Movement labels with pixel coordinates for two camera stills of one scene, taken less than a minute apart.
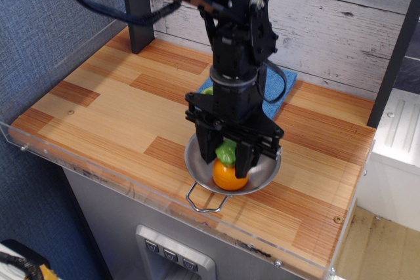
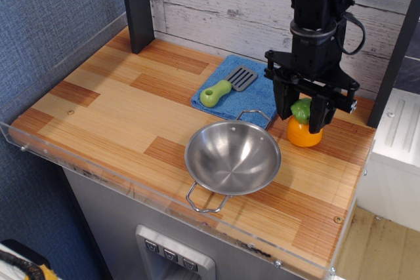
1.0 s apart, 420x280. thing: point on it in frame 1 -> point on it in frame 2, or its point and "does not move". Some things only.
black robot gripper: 235,105 -> 313,67
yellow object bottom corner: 48,274 does not move
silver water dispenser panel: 165,258 does not move
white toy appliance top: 398,133 does not move
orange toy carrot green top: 224,168 -> 298,130
